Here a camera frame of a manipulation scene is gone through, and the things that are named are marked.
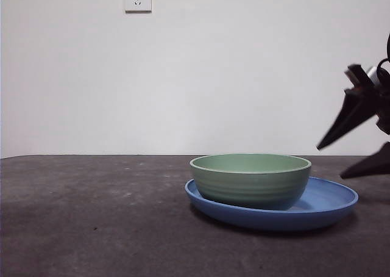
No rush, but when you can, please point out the blue plate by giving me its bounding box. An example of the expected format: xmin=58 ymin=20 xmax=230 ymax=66
xmin=184 ymin=176 xmax=360 ymax=232

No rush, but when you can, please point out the green bowl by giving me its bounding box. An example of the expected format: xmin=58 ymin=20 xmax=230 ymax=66
xmin=189 ymin=153 xmax=313 ymax=211

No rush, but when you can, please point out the right gripper grey camera box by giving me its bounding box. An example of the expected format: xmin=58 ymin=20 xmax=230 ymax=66
xmin=344 ymin=63 xmax=381 ymax=87

